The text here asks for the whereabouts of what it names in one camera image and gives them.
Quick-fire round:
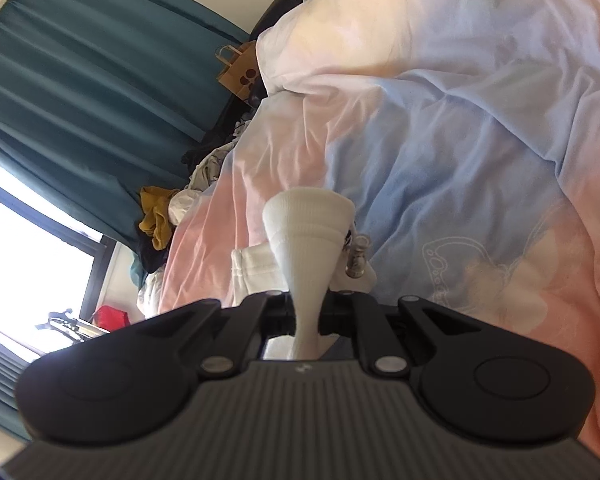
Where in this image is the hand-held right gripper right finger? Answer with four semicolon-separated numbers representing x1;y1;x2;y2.
319;292;485;378

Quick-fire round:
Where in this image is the pastel pink blue blanket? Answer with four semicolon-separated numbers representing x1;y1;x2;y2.
157;0;600;466

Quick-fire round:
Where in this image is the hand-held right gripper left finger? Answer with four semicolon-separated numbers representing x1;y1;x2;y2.
150;290;298;377

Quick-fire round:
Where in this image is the white ribbed sock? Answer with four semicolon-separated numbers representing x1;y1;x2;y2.
262;187;357;362

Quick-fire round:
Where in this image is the white garment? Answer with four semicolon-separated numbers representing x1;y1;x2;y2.
230;246;379;361

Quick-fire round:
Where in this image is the dark cloth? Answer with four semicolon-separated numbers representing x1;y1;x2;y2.
130;230;173;276

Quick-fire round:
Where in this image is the black chair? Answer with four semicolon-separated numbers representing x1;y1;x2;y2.
249;0;307;47

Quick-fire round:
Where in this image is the red bag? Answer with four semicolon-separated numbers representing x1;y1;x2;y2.
91;304;131;330

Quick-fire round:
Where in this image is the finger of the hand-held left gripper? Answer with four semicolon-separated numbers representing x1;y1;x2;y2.
342;229;372;279

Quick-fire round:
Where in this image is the teal curtain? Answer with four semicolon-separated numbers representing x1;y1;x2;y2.
0;0;251;441

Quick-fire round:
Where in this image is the window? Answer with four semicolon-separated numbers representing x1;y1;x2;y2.
0;152;118;361

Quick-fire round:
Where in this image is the mustard yellow cloth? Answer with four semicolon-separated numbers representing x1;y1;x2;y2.
138;185;182;252

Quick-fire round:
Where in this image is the brown paper bag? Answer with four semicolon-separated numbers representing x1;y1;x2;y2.
215;40;265;106

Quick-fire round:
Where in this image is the pile of pale clothes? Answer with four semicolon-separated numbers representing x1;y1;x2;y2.
167;110;255;228

